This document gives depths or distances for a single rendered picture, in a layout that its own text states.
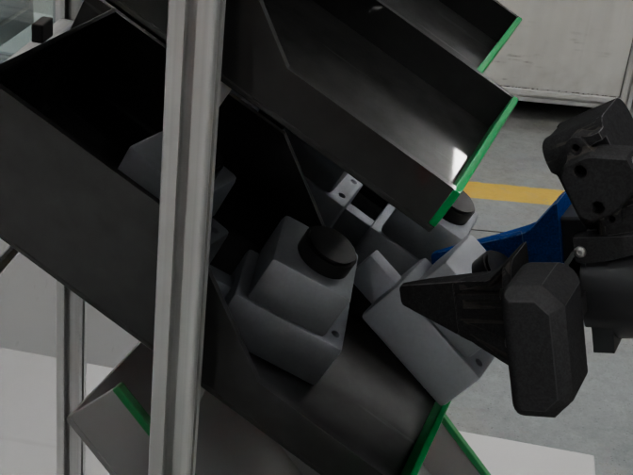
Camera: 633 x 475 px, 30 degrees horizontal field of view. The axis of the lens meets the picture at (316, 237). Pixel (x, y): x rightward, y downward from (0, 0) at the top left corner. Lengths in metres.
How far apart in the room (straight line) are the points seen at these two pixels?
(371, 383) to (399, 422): 0.03
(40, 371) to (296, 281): 0.71
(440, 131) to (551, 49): 3.92
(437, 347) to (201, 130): 0.19
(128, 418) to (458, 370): 0.17
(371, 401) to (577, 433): 2.17
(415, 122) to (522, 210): 3.23
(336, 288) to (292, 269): 0.02
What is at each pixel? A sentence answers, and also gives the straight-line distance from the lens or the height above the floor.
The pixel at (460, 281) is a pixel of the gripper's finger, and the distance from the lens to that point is 0.57.
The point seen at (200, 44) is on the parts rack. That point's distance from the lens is 0.48.
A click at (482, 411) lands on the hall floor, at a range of 2.80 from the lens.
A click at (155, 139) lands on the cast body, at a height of 1.33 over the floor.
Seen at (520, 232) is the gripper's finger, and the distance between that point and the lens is 0.63.
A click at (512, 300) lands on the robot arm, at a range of 0.50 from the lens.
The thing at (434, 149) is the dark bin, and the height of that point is 1.36.
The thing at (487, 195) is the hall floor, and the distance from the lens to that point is 3.87.
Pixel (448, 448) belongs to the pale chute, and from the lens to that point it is 0.91.
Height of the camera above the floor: 1.57
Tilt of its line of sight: 27 degrees down
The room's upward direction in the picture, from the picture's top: 6 degrees clockwise
